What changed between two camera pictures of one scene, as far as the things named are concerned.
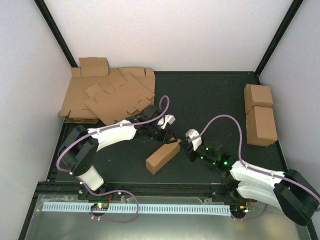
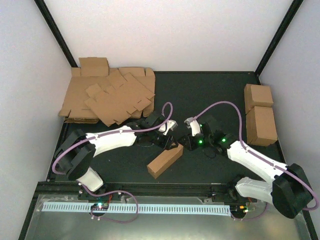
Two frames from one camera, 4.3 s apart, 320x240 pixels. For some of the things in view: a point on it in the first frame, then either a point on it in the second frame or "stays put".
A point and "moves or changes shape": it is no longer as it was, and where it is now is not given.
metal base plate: x=271 y=223 stays put
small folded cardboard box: x=94 y=66 stays put
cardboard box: x=162 y=156 moves or changes shape
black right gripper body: x=191 y=156 -> x=195 y=145
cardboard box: x=257 y=95 stays put
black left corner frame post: x=49 y=20 stays put
